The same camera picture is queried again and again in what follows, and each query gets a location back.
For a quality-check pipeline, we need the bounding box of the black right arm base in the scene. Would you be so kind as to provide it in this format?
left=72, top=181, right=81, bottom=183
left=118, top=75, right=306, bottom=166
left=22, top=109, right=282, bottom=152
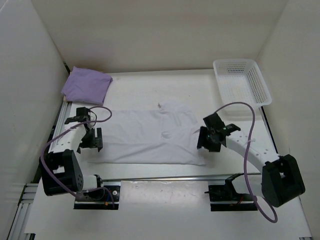
left=205, top=173, right=258, bottom=212

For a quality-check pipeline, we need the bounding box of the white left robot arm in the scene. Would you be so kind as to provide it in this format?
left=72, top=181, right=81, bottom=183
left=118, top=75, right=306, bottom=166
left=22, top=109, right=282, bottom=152
left=40, top=125, right=105, bottom=200

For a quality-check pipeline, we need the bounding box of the aluminium table edge rail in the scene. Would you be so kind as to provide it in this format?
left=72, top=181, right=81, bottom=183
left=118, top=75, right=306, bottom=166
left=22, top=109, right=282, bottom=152
left=7, top=99, right=286, bottom=240

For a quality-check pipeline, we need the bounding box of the purple t shirt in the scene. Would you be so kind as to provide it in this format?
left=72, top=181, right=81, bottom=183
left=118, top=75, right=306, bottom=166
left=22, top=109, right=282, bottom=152
left=61, top=66, right=113, bottom=106

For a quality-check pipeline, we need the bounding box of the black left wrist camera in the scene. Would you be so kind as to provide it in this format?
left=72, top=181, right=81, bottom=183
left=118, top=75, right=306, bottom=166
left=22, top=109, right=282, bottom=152
left=64, top=107, right=93, bottom=125

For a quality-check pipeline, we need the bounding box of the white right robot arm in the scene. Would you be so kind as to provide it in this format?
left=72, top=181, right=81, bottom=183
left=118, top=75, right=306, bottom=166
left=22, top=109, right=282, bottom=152
left=197, top=124, right=306, bottom=208

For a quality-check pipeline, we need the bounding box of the white cloth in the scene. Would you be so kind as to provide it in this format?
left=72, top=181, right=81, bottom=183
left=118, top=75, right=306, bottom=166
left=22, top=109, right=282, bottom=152
left=82, top=101, right=205, bottom=166

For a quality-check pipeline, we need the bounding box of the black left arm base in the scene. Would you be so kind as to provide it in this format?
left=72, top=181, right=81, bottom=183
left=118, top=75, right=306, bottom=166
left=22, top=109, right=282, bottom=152
left=73, top=184, right=121, bottom=210

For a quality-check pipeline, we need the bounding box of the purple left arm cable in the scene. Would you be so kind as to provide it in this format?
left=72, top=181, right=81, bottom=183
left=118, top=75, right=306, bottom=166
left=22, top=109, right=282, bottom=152
left=39, top=106, right=116, bottom=210

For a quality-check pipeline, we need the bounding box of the white plastic basket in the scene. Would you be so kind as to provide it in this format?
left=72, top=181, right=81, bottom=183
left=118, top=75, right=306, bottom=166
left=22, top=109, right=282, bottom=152
left=212, top=58, right=272, bottom=112

